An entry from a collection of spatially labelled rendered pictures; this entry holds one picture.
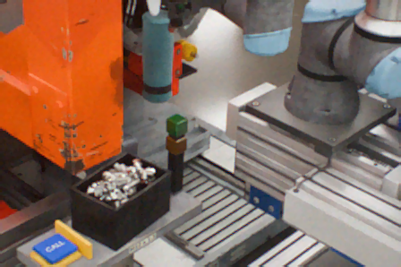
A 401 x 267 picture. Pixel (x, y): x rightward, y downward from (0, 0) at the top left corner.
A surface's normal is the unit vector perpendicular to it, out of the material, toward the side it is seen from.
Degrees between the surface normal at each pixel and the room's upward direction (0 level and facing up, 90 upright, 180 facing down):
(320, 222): 90
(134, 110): 90
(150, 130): 0
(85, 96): 90
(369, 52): 90
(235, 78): 0
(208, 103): 0
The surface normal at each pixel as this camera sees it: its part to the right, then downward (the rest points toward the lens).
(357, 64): -0.85, 0.25
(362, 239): -0.69, 0.35
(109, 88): 0.72, 0.39
